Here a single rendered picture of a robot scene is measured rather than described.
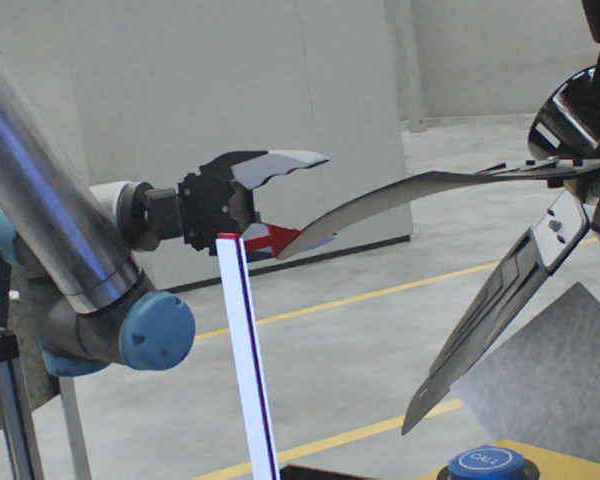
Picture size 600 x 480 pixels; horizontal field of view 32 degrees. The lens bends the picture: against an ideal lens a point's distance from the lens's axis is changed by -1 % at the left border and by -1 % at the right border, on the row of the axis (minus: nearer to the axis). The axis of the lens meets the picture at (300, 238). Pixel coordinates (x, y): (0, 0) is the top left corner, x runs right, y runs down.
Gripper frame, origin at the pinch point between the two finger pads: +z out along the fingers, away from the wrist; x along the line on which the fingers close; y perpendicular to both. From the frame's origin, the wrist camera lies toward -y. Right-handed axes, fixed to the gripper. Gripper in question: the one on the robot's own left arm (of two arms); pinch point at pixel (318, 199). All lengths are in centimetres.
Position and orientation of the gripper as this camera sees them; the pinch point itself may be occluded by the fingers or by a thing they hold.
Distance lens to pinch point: 96.9
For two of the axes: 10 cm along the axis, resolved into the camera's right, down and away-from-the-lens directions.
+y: 3.1, -0.9, 9.5
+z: 9.4, -0.9, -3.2
